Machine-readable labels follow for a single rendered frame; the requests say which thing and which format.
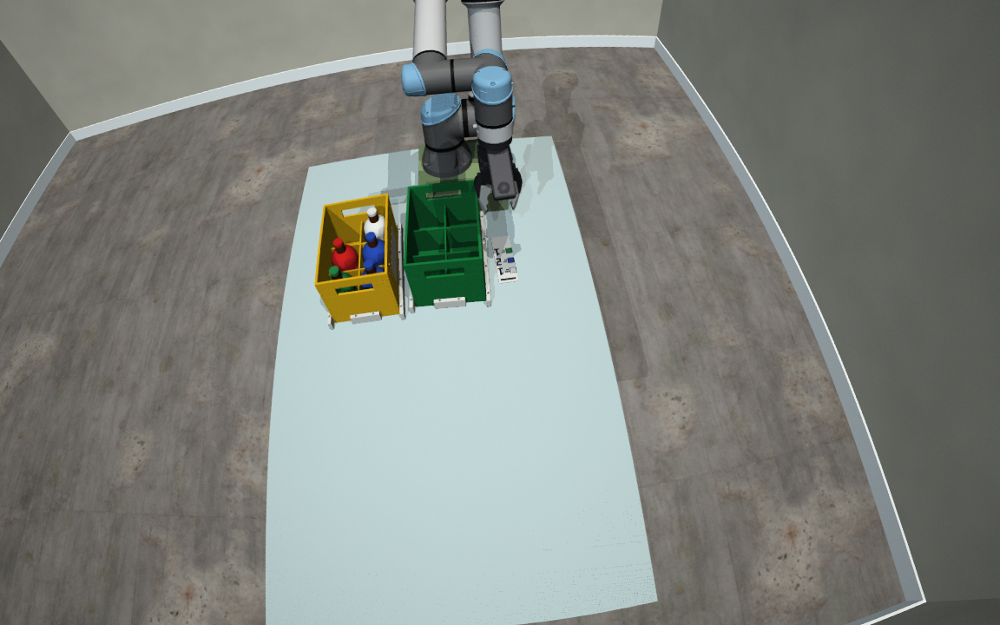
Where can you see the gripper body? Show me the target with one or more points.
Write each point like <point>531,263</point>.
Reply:
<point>483,157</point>

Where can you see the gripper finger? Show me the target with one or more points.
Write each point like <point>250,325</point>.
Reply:
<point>482,190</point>
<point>518,184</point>

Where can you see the white bottle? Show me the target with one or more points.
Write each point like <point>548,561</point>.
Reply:
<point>375,223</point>

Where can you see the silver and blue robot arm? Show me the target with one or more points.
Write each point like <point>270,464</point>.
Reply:
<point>446,118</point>

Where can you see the yellow crate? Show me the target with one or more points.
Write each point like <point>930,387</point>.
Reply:
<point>350,228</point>

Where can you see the dark green crate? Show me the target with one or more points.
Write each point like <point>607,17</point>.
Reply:
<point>445,247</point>

